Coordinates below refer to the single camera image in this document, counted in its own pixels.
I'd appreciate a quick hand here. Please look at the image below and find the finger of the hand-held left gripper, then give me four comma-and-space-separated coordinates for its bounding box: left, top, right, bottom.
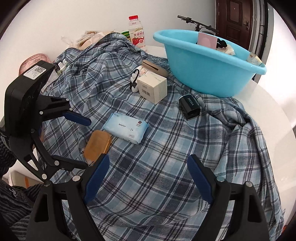
23, 131, 89, 183
39, 96, 92, 127

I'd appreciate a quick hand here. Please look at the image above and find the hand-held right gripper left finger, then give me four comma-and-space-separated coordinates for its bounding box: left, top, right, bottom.
26, 153, 110, 241

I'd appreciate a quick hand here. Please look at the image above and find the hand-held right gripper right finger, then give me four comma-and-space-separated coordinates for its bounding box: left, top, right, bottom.
187, 154, 271, 241

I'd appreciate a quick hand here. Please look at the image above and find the light blue wet wipes pack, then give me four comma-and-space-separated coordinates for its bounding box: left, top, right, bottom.
102, 112, 149, 145

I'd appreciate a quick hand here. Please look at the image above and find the blue plastic basin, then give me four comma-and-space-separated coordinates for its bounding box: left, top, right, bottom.
153, 30, 267, 98

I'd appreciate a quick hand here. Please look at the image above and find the white napkin packet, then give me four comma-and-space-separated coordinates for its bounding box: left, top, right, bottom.
223, 45, 236, 56

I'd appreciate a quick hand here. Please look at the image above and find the person's left forearm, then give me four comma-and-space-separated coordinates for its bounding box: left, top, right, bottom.
0, 130, 21, 181

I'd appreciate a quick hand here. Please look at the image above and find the orange soap box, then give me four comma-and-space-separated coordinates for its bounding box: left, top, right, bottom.
83, 130, 112, 166

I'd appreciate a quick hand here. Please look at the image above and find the pink pouch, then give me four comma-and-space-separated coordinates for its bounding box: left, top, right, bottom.
19, 53, 52, 76

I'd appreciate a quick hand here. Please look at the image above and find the white green tube bottle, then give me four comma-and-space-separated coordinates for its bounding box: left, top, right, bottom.
54, 61, 67, 76

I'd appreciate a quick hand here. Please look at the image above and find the blue plaid cloth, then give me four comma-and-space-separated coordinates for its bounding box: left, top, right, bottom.
38, 32, 285, 241

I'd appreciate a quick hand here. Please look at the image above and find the person's dark striped sweater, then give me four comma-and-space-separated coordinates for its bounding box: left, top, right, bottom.
0, 178, 47, 241

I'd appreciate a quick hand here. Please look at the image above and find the small black box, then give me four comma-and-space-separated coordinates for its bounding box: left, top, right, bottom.
179, 95, 200, 121

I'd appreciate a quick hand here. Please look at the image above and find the white cardboard box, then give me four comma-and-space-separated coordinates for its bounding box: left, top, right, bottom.
137, 71, 167, 105

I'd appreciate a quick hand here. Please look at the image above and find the white astronaut figure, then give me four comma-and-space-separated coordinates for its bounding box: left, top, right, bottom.
131, 66, 151, 93

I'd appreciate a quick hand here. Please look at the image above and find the plastic bag of bread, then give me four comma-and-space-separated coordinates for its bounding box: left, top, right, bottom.
60, 30, 116, 50

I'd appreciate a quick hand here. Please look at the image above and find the beige case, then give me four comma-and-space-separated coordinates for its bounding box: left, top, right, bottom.
142, 60, 169, 77

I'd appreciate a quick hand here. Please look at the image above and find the milk drink bottle red cap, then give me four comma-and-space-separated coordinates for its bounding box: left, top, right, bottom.
128, 15, 147, 51

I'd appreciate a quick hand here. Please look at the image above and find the pink label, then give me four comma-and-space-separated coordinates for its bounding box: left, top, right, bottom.
197, 32, 218, 49

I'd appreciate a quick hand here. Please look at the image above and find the black bicycle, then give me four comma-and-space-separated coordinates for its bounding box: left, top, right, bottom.
177, 15, 219, 36

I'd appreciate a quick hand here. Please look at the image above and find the black framed glass door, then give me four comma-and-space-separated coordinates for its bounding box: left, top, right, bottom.
251, 0, 275, 61

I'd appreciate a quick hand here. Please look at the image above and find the dark brown entrance door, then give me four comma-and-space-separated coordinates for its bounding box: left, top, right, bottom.
216, 0, 256, 50

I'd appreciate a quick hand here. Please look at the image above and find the black hair tie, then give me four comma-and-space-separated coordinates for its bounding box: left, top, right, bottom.
130, 70, 141, 93

